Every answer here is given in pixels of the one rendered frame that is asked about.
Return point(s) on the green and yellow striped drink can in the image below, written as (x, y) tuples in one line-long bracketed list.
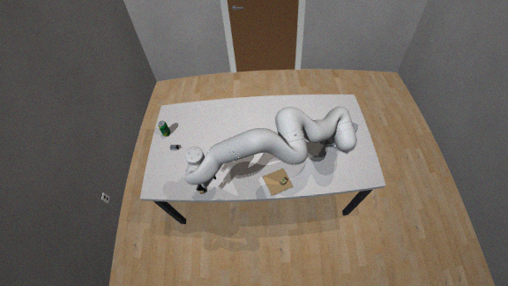
[(164, 128)]

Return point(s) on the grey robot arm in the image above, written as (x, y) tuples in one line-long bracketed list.
[(291, 123)]

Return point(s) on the tan square mat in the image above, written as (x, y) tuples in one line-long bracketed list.
[(272, 181)]

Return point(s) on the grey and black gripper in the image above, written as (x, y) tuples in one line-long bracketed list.
[(204, 185)]

